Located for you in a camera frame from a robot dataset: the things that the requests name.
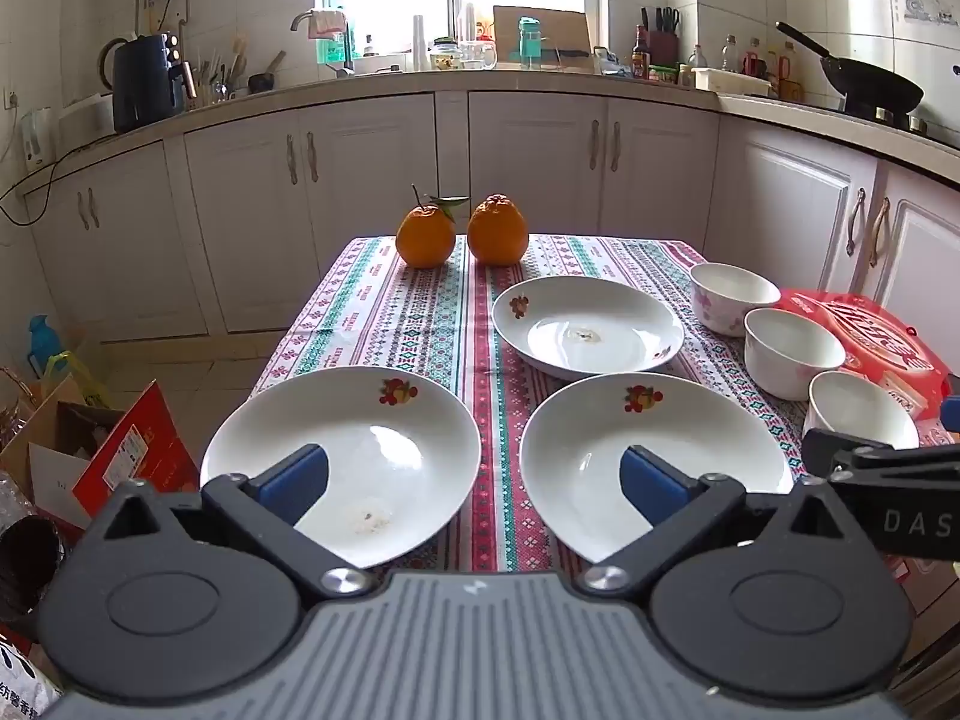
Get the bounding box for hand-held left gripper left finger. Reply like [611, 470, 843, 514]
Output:
[79, 444, 376, 607]

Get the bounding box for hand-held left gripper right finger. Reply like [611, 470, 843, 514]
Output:
[576, 445, 875, 605]

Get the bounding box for white pink-flower bowl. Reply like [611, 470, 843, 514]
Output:
[744, 308, 868, 401]
[690, 262, 782, 337]
[808, 370, 920, 458]

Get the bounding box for white fruit-print plate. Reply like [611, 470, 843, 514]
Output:
[199, 367, 482, 569]
[492, 276, 685, 380]
[520, 373, 794, 563]

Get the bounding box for red carton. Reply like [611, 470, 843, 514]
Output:
[71, 380, 201, 520]

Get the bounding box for patterned red green tablecloth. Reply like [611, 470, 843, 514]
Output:
[251, 235, 960, 578]

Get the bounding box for yellow green bag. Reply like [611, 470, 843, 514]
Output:
[43, 351, 113, 412]

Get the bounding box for open cardboard box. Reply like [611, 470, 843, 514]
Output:
[0, 375, 127, 533]

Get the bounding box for orange with stem and leaf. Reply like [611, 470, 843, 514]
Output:
[396, 184, 469, 269]

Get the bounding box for blue bottle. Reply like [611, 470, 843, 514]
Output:
[28, 315, 70, 377]

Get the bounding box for bumpy orange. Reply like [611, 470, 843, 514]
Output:
[467, 194, 529, 266]

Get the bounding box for white kitchen cabinets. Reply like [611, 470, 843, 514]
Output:
[22, 88, 960, 350]

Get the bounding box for black wok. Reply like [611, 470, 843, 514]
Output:
[776, 21, 925, 118]

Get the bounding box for yellow oil bottle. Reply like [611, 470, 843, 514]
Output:
[776, 41, 805, 102]

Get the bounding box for white plastic tub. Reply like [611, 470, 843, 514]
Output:
[691, 67, 773, 97]

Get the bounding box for small dark pot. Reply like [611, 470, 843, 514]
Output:
[247, 51, 288, 95]

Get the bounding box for utensil holder with utensils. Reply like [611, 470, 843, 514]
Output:
[191, 34, 250, 103]

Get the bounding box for white countertop appliance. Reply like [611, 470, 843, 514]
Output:
[56, 94, 115, 143]

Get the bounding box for beige kitchen countertop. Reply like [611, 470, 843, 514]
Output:
[15, 64, 960, 192]

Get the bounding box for white electric kettle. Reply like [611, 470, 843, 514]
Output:
[21, 108, 58, 172]

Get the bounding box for chrome sink faucet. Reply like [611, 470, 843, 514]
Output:
[291, 11, 356, 78]

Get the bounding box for green dish soap bottle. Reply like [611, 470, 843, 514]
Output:
[318, 15, 357, 67]

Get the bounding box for knife block with knives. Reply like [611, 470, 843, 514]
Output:
[641, 7, 681, 65]

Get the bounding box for brown cutting board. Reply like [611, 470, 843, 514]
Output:
[493, 6, 593, 61]

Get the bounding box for black power cable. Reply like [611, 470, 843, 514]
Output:
[0, 127, 115, 227]

